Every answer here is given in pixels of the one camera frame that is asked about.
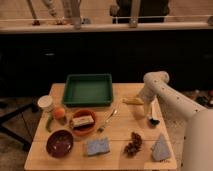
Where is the yellow banana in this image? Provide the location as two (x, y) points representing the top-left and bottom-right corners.
(122, 97), (144, 105)

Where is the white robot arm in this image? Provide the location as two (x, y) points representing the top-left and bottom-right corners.
(138, 71), (213, 171)

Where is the beige block in bowl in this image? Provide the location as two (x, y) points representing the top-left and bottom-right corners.
(72, 116), (94, 127)

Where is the orange bowl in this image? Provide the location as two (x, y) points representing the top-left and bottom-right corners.
(69, 109), (97, 136)

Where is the purple bowl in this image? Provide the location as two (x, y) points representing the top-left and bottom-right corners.
(46, 130), (73, 158)

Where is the silver fork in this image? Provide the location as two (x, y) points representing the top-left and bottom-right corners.
(97, 109), (117, 133)

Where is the grey folded cloth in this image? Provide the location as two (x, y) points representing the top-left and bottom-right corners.
(151, 134), (171, 162)

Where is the green plastic tray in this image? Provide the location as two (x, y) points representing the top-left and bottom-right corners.
(62, 74), (113, 107)

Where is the blue sponge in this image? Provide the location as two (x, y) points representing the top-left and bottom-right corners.
(86, 138), (110, 156)

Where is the orange fruit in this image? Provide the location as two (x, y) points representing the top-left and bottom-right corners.
(53, 107), (65, 119)

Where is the green chili pepper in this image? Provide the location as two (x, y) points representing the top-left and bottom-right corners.
(45, 115), (53, 132)

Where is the white cup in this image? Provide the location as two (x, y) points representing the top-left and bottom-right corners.
(37, 95), (54, 112)

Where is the black chair base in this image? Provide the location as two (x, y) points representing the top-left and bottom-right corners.
(0, 98), (39, 151)

